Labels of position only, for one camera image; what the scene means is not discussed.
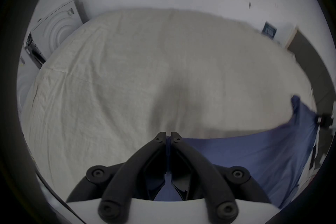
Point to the dark blue shirt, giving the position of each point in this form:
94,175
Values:
252,149

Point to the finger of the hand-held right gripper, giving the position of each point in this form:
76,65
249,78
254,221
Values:
325,120

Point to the dark grey door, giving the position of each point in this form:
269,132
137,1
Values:
312,65

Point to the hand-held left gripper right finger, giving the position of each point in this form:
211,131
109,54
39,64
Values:
207,175

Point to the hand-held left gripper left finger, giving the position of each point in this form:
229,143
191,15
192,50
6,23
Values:
123,178

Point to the white washing machine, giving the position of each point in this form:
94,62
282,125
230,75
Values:
56,30
23,78

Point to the blue wall sign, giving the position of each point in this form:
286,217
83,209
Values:
269,29

